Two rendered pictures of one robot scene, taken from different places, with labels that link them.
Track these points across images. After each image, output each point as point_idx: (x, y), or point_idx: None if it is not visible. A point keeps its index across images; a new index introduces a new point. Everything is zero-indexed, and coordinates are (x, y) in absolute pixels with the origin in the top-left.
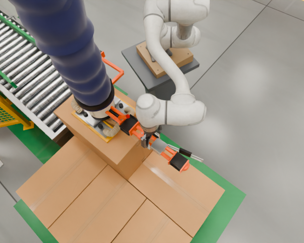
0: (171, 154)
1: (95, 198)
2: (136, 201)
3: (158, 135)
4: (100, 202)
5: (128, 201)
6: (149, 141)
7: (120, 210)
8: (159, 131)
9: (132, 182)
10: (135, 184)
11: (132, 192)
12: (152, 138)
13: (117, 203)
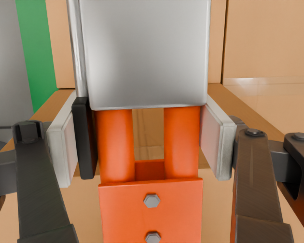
0: (62, 32)
1: None
2: (255, 17)
3: (62, 123)
4: None
5: (269, 35)
6: (239, 168)
7: (300, 36)
8: (15, 153)
9: (215, 68)
10: (215, 54)
11: (240, 44)
12: (122, 141)
13: (290, 58)
